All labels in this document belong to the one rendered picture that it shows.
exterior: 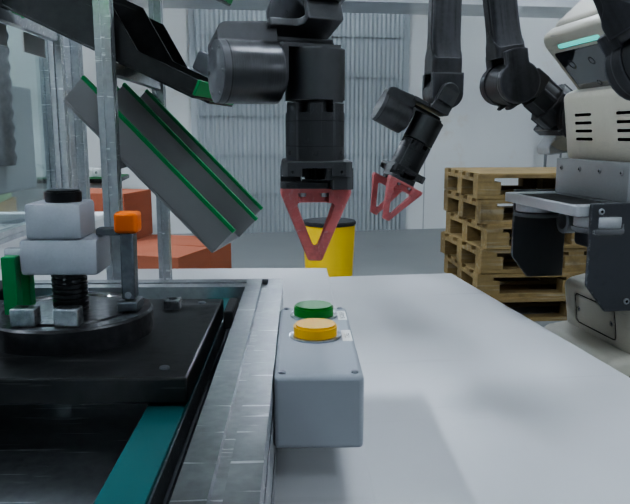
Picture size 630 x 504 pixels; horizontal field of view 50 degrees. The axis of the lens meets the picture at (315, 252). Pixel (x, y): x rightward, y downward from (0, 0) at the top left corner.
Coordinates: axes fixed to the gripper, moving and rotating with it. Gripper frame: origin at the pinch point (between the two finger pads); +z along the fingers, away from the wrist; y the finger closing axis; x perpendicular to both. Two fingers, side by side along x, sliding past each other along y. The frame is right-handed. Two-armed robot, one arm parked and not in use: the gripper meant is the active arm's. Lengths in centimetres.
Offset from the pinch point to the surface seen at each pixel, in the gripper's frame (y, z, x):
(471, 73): -767, -83, 215
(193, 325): 6.8, 5.6, -11.3
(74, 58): -166, -36, -73
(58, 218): 10.5, -4.7, -21.6
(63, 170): -54, -5, -42
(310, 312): 2.1, 5.7, -0.5
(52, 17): -25.1, -26.3, -32.7
